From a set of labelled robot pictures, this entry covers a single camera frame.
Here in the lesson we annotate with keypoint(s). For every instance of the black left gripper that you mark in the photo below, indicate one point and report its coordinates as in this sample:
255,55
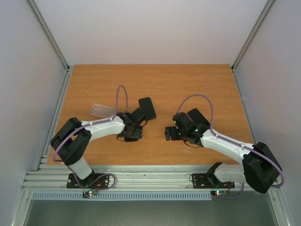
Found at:
138,134

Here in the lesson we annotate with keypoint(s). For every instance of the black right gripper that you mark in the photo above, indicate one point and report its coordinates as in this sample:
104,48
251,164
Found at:
169,133

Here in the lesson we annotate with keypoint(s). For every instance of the black silicone phone case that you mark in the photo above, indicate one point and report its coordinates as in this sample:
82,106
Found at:
147,107

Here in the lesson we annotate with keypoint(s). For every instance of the white phone case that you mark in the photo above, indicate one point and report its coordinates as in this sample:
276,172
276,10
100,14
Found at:
101,111

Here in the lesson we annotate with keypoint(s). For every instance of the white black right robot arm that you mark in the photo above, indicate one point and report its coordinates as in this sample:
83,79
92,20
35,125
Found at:
256,165

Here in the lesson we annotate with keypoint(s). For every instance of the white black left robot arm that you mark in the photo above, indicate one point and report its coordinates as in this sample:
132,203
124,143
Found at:
72,139

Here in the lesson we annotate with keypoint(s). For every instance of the right small circuit board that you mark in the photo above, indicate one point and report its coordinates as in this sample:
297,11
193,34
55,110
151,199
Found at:
219,193

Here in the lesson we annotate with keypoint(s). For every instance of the small circuit board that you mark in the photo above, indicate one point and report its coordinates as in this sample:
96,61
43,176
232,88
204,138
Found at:
219,193
90,193

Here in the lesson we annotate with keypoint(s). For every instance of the left small circuit board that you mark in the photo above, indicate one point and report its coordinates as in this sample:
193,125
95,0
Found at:
90,193

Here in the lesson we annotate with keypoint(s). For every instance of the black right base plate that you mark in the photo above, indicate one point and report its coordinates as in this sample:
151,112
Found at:
202,181

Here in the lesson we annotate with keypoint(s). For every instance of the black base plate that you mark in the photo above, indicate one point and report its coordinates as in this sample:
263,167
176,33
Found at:
95,181
202,181

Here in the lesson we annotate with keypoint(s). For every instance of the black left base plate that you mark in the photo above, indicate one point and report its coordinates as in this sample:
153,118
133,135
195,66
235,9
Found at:
95,181

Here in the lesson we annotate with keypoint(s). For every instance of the grey slotted cable duct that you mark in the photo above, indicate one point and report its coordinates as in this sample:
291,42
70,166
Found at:
123,196

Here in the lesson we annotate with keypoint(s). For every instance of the aluminium frame rail left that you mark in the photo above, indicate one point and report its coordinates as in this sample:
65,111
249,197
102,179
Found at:
45,150

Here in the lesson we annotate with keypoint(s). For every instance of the aluminium frame rail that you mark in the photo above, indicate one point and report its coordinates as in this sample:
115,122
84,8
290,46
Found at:
45,150
250,69

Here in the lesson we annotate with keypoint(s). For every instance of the aluminium front rail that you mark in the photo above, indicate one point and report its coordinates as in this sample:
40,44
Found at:
129,177

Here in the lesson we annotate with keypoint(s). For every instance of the aluminium frame rail right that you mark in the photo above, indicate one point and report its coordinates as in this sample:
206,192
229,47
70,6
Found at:
250,69

